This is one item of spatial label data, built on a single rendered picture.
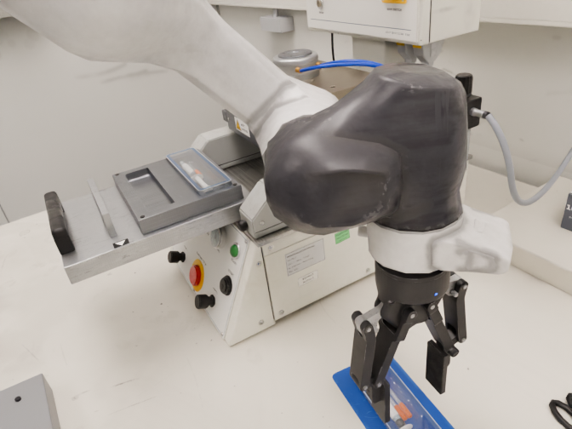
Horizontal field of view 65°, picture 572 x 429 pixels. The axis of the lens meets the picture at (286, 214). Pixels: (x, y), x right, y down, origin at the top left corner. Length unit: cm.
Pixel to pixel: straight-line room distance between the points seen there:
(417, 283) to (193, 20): 31
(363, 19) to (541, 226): 51
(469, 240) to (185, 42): 30
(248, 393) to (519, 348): 41
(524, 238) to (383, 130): 62
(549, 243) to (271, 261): 51
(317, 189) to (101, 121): 197
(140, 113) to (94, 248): 165
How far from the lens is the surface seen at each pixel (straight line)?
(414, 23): 77
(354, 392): 70
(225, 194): 71
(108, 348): 86
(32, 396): 79
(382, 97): 36
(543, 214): 102
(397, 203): 38
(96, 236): 73
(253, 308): 75
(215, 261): 81
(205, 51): 43
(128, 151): 233
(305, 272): 76
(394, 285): 45
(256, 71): 44
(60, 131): 225
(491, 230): 45
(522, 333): 81
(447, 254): 42
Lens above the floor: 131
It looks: 31 degrees down
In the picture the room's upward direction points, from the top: 8 degrees counter-clockwise
